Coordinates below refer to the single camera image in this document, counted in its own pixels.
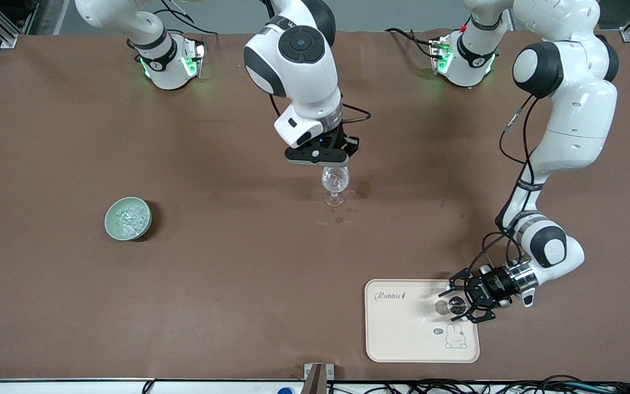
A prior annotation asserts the steel double jigger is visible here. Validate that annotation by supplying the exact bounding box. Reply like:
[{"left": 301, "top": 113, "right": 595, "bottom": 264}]
[{"left": 435, "top": 295, "right": 470, "bottom": 318}]

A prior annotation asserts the clear wine glass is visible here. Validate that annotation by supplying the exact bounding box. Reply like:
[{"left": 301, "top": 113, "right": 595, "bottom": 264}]
[{"left": 321, "top": 164, "right": 350, "bottom": 207}]

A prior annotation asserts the clear ice cubes pile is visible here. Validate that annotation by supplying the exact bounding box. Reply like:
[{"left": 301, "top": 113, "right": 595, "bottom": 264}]
[{"left": 114, "top": 204, "right": 149, "bottom": 237}]

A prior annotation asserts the cream rabbit print tray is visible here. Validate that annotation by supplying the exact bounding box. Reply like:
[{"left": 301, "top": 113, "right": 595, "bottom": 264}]
[{"left": 364, "top": 279, "right": 481, "bottom": 363}]

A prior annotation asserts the brown table cover sheet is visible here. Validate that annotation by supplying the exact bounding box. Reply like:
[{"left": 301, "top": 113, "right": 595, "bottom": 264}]
[{"left": 0, "top": 30, "right": 630, "bottom": 382}]

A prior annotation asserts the pale green ceramic bowl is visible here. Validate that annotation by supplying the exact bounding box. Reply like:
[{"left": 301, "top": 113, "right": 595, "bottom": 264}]
[{"left": 104, "top": 197, "right": 153, "bottom": 241}]

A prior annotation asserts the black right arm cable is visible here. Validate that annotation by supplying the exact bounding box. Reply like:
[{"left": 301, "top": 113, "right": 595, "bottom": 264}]
[{"left": 269, "top": 93, "right": 371, "bottom": 124}]

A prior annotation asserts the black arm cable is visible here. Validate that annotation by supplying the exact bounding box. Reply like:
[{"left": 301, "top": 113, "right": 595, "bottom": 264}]
[
  {"left": 476, "top": 96, "right": 537, "bottom": 285},
  {"left": 269, "top": 93, "right": 371, "bottom": 124}
]

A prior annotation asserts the black cable bundle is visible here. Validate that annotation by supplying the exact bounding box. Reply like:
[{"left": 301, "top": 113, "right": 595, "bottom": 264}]
[{"left": 329, "top": 375, "right": 630, "bottom": 394}]

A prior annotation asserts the black left base cable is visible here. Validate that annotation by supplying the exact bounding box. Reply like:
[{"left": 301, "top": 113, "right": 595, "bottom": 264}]
[{"left": 385, "top": 27, "right": 439, "bottom": 58}]

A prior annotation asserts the black base cable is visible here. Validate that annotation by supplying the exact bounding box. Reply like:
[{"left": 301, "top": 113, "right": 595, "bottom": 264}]
[
  {"left": 385, "top": 27, "right": 439, "bottom": 58},
  {"left": 173, "top": 27, "right": 207, "bottom": 47}
]

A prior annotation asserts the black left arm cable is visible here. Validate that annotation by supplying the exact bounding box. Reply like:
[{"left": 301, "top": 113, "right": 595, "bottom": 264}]
[{"left": 476, "top": 96, "right": 537, "bottom": 285}]

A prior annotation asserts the metal camera post bracket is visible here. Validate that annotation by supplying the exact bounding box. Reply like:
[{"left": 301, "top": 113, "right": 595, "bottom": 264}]
[{"left": 304, "top": 363, "right": 335, "bottom": 394}]

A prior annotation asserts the black right base cable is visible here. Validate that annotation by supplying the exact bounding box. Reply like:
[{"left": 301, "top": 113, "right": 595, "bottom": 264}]
[{"left": 173, "top": 27, "right": 207, "bottom": 47}]

